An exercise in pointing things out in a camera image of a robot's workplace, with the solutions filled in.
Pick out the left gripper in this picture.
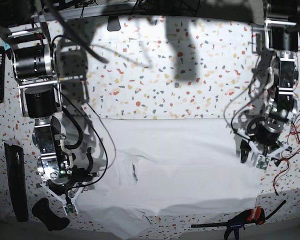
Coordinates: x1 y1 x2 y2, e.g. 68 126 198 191
240 117 290 164

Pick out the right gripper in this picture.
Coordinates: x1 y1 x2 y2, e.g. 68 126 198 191
37 164 95 203

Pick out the white T-shirt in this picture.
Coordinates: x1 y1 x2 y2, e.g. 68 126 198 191
77 118 261 240

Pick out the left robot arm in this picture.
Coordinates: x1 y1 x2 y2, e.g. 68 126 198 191
237 0 300 168

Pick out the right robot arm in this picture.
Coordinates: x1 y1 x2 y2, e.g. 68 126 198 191
0 0 92 205

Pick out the long black pouch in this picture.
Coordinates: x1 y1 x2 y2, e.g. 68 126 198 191
4 143 29 223

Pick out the black orange bar clamp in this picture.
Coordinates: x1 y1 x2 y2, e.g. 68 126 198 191
190 206 266 240

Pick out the blue highlighter marker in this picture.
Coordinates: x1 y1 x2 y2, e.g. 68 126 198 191
2 42 13 60

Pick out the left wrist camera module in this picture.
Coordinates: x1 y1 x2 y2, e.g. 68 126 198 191
255 154 271 171

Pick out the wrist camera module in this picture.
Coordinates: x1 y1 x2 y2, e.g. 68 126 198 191
255 154 271 171
62 203 79 216

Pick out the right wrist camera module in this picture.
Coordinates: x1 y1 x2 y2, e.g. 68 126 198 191
62 203 79 216

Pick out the red black wire bundle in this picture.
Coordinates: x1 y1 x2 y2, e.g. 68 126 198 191
272 111 300 196

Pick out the grey camera stand base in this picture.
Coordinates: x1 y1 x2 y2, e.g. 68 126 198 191
107 16 121 32

